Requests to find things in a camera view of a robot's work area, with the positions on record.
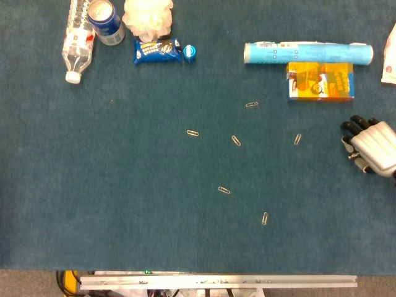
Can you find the light blue rolled tube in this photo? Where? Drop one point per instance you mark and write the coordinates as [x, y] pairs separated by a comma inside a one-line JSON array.
[[309, 53]]

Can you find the white mesh bath sponge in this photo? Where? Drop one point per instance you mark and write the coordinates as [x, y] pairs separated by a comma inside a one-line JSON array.
[[148, 18]]

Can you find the small blue bottle cap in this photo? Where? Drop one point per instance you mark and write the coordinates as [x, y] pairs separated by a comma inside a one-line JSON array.
[[189, 52]]

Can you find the yellow object under table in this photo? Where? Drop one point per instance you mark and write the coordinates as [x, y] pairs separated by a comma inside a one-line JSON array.
[[70, 280]]

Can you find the aluminium profile rail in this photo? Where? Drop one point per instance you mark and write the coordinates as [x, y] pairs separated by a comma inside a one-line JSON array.
[[216, 282]]

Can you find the metal paperclip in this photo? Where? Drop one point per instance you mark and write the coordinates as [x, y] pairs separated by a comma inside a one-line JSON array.
[[265, 218], [236, 140], [224, 190], [192, 133], [297, 139], [252, 104]]

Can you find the teal felt table cloth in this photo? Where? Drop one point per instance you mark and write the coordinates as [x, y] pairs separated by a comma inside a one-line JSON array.
[[123, 185]]

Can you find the white wet wipes pack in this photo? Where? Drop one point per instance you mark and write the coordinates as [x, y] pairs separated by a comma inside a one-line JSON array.
[[390, 58]]

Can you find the blue soda can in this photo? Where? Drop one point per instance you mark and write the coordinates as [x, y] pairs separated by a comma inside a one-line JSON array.
[[106, 24]]

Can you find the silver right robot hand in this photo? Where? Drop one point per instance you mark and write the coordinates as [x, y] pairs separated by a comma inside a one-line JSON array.
[[374, 145]]

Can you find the orange yellow carton box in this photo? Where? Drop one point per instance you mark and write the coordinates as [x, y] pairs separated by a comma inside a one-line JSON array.
[[320, 82]]

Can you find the blue cookie packet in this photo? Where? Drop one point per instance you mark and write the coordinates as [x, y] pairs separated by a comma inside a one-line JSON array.
[[157, 51]]

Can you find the clear plastic water bottle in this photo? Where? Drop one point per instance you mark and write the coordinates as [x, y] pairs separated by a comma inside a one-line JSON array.
[[79, 40]]

